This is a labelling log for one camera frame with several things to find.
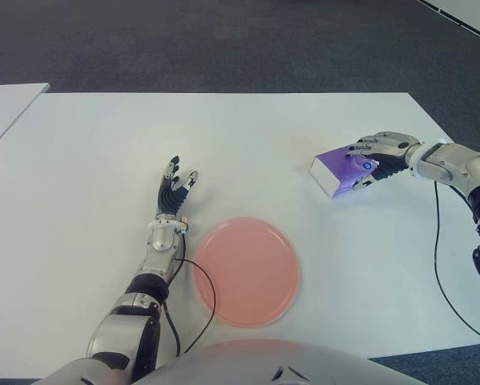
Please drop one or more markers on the white side table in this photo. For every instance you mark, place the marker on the white side table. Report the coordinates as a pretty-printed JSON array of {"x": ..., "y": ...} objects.
[{"x": 7, "y": 108}]

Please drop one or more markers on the purple tissue paper pack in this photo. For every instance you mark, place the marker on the purple tissue paper pack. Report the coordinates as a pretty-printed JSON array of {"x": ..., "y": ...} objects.
[{"x": 336, "y": 164}]

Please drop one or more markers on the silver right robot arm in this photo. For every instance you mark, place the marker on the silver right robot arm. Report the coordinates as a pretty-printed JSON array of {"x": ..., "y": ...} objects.
[{"x": 444, "y": 160}]

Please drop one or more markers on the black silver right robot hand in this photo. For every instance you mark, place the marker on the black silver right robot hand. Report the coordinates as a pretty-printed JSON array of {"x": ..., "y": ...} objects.
[{"x": 388, "y": 148}]

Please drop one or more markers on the round pink plate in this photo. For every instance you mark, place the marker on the round pink plate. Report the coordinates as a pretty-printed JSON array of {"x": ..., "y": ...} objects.
[{"x": 243, "y": 272}]

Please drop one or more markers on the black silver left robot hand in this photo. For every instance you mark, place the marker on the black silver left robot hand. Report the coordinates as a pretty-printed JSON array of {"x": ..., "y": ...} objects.
[{"x": 169, "y": 198}]

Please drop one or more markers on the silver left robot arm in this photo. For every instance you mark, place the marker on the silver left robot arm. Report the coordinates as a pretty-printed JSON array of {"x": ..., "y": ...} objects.
[{"x": 159, "y": 240}]

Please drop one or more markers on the silver robot torso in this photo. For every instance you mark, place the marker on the silver robot torso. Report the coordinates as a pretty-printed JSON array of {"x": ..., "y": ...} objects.
[{"x": 239, "y": 365}]

